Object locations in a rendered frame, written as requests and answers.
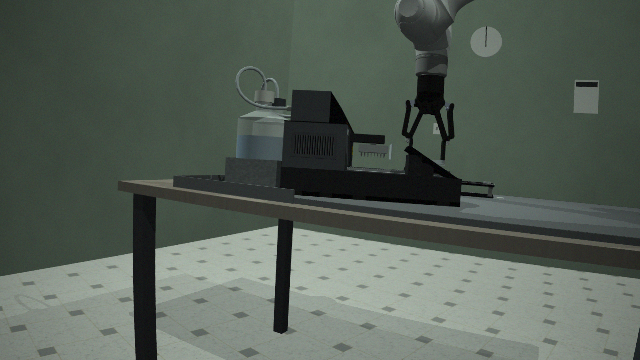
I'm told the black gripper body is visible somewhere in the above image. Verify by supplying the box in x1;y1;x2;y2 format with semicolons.
415;75;446;115

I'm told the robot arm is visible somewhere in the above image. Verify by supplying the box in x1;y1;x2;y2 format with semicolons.
394;0;475;78

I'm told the translucent plastic bottle with grey cap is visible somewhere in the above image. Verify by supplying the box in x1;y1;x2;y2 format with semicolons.
236;90;287;161

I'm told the black rectangular frame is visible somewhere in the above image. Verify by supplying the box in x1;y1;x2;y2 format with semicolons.
461;181;495;199

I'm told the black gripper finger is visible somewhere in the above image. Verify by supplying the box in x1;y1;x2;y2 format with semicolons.
402;100;429;147
433;101;455;161

